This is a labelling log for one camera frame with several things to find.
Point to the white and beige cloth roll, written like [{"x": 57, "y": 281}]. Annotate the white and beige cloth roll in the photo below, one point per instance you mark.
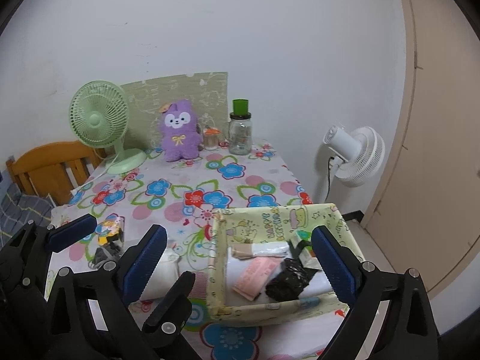
[{"x": 270, "y": 249}]

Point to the yellow cartoon print box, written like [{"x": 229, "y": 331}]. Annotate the yellow cartoon print box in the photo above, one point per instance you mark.
[{"x": 262, "y": 225}]

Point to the clear plastic bag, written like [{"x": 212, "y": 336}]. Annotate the clear plastic bag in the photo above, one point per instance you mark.
[{"x": 167, "y": 264}]

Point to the green patterned board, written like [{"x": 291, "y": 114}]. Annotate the green patterned board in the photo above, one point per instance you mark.
[{"x": 187, "y": 90}]

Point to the green desk fan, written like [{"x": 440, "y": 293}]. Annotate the green desk fan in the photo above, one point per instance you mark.
[{"x": 97, "y": 118}]

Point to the grey plaid pillow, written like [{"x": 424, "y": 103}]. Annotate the grey plaid pillow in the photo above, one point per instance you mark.
[{"x": 22, "y": 210}]

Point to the glass jar green lid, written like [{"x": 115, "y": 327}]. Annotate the glass jar green lid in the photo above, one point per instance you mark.
[{"x": 240, "y": 135}]

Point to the beige door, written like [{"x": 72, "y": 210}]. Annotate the beige door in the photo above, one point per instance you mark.
[{"x": 442, "y": 157}]

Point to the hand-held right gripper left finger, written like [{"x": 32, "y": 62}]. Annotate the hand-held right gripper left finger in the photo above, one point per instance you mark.
[{"x": 144, "y": 262}]

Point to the small jar orange lid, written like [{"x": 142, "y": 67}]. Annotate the small jar orange lid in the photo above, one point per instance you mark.
[{"x": 210, "y": 140}]

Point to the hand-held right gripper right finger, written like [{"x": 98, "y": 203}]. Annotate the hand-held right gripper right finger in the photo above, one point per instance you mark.
[{"x": 333, "y": 266}]

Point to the black plastic bag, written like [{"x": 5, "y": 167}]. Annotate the black plastic bag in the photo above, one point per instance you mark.
[{"x": 288, "y": 281}]

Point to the yellow cartoon tissue packet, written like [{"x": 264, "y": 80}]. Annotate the yellow cartoon tissue packet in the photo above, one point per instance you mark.
[{"x": 108, "y": 228}]

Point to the green white small box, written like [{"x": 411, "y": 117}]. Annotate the green white small box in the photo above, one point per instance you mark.
[{"x": 303, "y": 251}]

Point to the white standing fan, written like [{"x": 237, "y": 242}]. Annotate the white standing fan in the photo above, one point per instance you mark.
[{"x": 360, "y": 157}]

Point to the purple plush toy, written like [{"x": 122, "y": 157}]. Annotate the purple plush toy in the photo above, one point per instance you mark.
[{"x": 180, "y": 138}]

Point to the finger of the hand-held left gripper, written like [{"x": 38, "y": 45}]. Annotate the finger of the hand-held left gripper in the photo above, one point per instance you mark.
[
  {"x": 71, "y": 231},
  {"x": 176, "y": 296}
]

